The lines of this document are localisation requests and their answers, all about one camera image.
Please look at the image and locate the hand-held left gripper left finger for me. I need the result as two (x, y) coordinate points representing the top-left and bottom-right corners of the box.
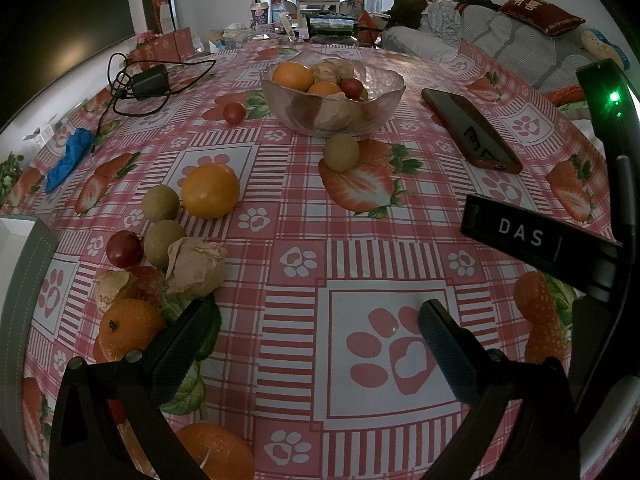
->
(47, 296), (222, 480)

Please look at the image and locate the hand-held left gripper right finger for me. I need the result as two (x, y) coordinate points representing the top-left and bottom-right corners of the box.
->
(419, 299), (581, 480)

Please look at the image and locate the mandarin with stem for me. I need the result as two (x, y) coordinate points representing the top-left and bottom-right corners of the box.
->
(98, 299), (167, 363)

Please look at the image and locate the clear glass bowl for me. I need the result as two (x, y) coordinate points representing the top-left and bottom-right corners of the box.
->
(259, 50), (407, 137)

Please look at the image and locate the small dried physalis husk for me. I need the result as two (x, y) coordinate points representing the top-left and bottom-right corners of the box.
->
(95, 271), (138, 313)

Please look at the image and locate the longan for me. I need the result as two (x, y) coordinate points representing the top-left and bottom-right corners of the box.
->
(323, 133), (360, 173)
(141, 185), (180, 222)
(143, 220), (187, 268)

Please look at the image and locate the red checked printed tablecloth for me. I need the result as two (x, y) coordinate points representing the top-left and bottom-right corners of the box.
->
(0, 42), (626, 480)

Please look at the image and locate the smartphone in red case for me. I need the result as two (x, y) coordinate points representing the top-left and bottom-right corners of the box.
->
(421, 88), (523, 175)

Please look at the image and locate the orange red cushion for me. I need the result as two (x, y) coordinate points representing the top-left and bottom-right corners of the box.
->
(545, 85), (586, 107)

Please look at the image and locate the large orange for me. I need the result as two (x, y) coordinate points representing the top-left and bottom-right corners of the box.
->
(181, 163), (240, 220)

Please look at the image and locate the grey white box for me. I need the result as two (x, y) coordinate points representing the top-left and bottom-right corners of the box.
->
(0, 215), (60, 461)

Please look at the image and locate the grey striped sofa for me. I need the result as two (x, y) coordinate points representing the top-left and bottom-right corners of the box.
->
(380, 0), (640, 126)

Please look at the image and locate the yellow blue plush toy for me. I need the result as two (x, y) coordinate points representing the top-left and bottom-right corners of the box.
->
(582, 29), (626, 68)

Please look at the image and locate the blue cloth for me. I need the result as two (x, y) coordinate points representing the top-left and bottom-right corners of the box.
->
(44, 128), (96, 194)

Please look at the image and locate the dark red printed pillow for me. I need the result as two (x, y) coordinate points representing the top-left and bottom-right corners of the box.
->
(499, 0), (586, 36)

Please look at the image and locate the grey white patterned cloth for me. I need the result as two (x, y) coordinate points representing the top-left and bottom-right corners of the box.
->
(427, 0), (463, 43)

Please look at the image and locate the black power adapter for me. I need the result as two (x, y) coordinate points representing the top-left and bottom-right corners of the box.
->
(129, 64), (170, 101)

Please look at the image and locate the dark clothes pile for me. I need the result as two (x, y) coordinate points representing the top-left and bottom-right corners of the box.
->
(390, 0), (430, 31)

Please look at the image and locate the dark pot with lid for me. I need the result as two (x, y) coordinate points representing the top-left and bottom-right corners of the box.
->
(310, 30), (358, 47)

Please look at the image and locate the red gift box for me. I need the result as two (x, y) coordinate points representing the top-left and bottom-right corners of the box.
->
(172, 27), (196, 58)
(131, 34), (177, 62)

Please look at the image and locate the black basket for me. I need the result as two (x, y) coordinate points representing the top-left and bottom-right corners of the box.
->
(305, 10), (358, 33)

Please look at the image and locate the white dining table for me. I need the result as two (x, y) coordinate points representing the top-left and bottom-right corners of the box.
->
(296, 0), (351, 13)

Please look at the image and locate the dark television screen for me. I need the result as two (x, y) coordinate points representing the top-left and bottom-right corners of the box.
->
(0, 0), (138, 126)

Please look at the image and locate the black adapter cable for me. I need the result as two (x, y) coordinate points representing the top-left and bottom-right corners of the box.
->
(97, 52), (217, 136)

